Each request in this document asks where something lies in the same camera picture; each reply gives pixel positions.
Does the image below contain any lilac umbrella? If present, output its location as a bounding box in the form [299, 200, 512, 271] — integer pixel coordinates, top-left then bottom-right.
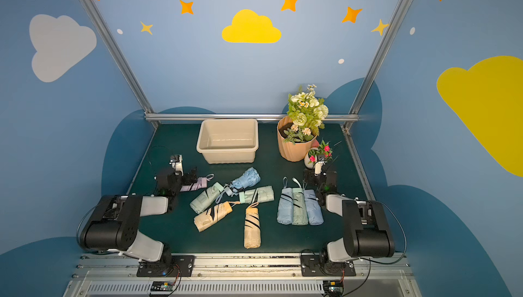
[181, 174, 215, 192]

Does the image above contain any mint green umbrella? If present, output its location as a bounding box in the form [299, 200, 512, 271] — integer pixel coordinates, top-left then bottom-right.
[190, 182, 224, 215]

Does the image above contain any beige striped umbrella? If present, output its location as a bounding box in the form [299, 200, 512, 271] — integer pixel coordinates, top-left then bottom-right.
[244, 203, 261, 249]
[194, 202, 240, 232]

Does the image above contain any green umbrella with black strap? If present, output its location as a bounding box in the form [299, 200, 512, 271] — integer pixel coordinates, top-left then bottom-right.
[238, 185, 275, 204]

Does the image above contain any light blue umbrella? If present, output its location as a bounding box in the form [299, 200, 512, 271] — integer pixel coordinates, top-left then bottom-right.
[224, 167, 261, 196]

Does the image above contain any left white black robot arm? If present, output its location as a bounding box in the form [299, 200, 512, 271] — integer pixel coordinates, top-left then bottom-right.
[77, 168, 197, 278]

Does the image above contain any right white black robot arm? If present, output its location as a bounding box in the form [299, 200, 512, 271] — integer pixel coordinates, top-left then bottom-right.
[300, 169, 396, 276]

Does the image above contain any blue umbrella right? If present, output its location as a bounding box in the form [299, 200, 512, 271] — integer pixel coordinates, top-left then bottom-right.
[303, 189, 324, 226]

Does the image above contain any pale green umbrella middle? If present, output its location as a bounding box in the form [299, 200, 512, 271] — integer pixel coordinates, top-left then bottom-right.
[292, 178, 309, 226]

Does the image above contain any pale blue umbrella left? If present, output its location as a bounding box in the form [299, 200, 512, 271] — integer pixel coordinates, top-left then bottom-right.
[276, 177, 294, 225]

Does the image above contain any beige plastic storage box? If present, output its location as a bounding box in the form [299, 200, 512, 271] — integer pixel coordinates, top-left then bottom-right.
[196, 119, 259, 164]

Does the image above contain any white pot with pink flowers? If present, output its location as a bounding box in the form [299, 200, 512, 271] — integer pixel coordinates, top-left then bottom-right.
[304, 140, 333, 169]

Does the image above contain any orange pot with green flowers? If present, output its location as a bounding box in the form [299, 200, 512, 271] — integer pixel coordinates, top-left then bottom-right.
[277, 84, 329, 162]

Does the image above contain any right circuit board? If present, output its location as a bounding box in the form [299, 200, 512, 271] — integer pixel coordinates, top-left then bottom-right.
[322, 281, 344, 297]

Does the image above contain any circuit board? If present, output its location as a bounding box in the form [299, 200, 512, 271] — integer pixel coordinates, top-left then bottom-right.
[322, 281, 344, 297]
[149, 281, 176, 295]

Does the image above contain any left circuit board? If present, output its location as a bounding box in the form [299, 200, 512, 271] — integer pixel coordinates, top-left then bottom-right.
[149, 281, 176, 295]

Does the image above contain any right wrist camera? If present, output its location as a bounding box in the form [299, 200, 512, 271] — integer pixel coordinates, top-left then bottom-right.
[314, 154, 326, 176]

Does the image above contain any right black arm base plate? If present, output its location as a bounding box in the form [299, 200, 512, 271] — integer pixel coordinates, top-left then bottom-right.
[300, 253, 356, 277]

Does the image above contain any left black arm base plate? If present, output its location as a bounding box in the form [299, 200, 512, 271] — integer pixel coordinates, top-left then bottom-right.
[136, 255, 196, 277]

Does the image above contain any aluminium rail front frame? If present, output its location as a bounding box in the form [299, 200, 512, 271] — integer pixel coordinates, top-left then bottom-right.
[64, 252, 422, 296]

